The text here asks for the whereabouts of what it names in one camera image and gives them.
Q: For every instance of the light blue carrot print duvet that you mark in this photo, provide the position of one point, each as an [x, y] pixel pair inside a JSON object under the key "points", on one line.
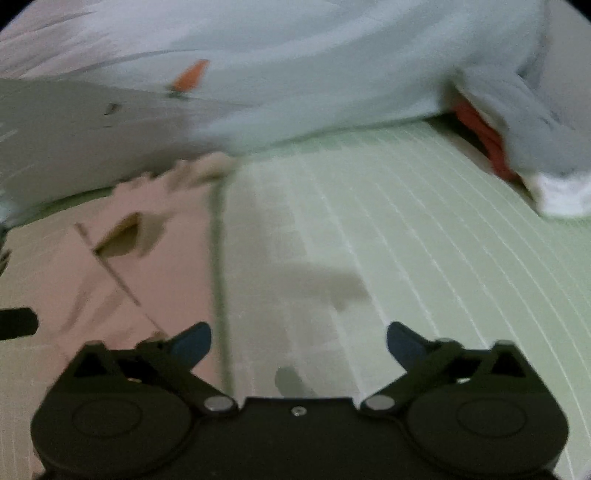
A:
{"points": [[277, 69]]}

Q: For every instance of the pink garment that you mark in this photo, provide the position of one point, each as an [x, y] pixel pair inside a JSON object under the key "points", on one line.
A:
{"points": [[106, 277]]}

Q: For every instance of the white cloth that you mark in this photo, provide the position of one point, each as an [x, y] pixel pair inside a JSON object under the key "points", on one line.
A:
{"points": [[561, 194]]}

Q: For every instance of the orange cloth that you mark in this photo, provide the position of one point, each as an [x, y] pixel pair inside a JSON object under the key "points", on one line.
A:
{"points": [[485, 134]]}

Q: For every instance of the green grid bedsheet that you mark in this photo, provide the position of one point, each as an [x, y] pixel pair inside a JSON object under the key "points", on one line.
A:
{"points": [[406, 240]]}

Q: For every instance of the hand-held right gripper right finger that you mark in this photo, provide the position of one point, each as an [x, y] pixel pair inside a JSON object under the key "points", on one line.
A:
{"points": [[402, 347]]}

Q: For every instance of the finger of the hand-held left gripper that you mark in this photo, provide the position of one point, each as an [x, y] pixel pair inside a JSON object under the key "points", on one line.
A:
{"points": [[18, 323]]}

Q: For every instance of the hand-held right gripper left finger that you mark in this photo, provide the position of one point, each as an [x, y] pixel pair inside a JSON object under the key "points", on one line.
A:
{"points": [[191, 344]]}

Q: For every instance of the grey blue blanket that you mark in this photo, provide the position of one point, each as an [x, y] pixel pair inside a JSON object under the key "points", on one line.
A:
{"points": [[521, 120]]}

